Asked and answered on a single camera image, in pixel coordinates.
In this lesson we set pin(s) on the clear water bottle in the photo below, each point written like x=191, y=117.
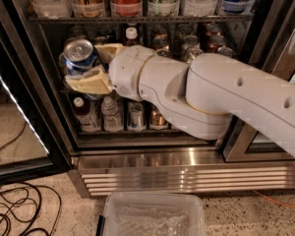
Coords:
x=199, y=8
x=52, y=9

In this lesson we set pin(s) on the tea bottle bottom shelf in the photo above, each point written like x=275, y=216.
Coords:
x=87, y=115

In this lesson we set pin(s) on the blue pepsi can front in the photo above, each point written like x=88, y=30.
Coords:
x=80, y=56

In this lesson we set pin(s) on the iced tea bottle middle shelf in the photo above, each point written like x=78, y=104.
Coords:
x=132, y=37

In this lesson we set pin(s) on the water bottle bottom shelf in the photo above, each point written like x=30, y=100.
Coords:
x=112, y=116

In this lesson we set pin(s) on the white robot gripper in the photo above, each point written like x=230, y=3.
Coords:
x=127, y=72

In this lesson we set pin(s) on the gold bottle top shelf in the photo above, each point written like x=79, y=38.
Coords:
x=87, y=8

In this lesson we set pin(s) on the clear water bottle top left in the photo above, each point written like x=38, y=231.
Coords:
x=52, y=9

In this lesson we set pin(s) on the white green can front left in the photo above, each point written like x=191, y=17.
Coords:
x=62, y=65

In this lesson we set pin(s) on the clear plastic bin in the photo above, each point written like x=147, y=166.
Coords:
x=153, y=214

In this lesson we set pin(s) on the stainless steel fridge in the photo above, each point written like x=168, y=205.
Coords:
x=160, y=161

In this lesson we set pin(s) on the white green can front right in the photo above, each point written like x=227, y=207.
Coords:
x=191, y=54

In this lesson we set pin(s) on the open glass fridge door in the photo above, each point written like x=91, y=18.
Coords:
x=30, y=147

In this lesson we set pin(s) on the silver can bottom shelf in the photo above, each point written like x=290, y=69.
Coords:
x=136, y=117

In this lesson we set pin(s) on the gold can bottom shelf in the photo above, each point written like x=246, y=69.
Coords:
x=156, y=120

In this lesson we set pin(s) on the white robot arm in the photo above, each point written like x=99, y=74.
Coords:
x=199, y=98

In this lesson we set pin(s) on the red can front middle shelf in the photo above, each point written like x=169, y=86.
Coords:
x=226, y=51

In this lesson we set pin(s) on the white green can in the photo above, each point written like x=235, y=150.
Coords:
x=191, y=54
x=62, y=65

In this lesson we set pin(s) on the clear water bottle top right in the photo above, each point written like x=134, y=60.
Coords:
x=199, y=8

